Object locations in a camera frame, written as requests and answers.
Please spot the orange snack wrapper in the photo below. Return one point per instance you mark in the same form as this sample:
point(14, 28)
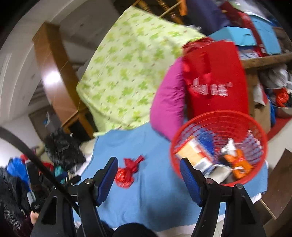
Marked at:
point(240, 166)

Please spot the red white medicine box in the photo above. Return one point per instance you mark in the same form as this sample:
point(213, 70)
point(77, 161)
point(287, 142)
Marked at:
point(199, 157)

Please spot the blue bed blanket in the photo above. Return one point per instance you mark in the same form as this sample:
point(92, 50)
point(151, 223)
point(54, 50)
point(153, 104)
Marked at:
point(158, 198)

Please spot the magenta pillow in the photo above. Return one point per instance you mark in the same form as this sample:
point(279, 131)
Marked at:
point(167, 110)

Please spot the black fuzzy garment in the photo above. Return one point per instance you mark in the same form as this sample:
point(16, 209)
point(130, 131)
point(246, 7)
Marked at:
point(63, 149)

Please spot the red mesh waste basket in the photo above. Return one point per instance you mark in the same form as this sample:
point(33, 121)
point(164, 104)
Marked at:
point(214, 129)

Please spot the person's left hand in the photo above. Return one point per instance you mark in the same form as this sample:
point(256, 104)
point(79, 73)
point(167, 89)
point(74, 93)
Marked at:
point(33, 217)

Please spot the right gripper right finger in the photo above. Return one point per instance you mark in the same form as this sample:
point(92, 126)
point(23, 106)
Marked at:
point(206, 193)

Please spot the wooden headboard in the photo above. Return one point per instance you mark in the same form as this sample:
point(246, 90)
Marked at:
point(60, 81)

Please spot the red plastic bag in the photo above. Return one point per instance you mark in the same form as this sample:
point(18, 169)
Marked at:
point(125, 175)

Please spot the blue white toothpaste box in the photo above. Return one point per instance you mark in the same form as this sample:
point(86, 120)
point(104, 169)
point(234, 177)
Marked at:
point(252, 148)

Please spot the white tissue paper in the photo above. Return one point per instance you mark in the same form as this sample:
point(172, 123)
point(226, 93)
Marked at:
point(229, 148)

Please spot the navy blue bag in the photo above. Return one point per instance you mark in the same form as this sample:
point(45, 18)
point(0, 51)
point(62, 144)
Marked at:
point(206, 15)

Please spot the red paper gift bag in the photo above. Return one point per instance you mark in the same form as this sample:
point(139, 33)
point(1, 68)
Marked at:
point(214, 77)

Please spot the green clover pattern quilt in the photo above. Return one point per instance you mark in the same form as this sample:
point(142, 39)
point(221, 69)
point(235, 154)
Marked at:
point(123, 75)

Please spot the light blue cardboard box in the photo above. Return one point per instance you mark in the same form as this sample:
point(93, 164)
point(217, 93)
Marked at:
point(239, 36)

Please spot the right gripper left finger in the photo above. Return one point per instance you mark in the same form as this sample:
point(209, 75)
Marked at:
point(91, 193)

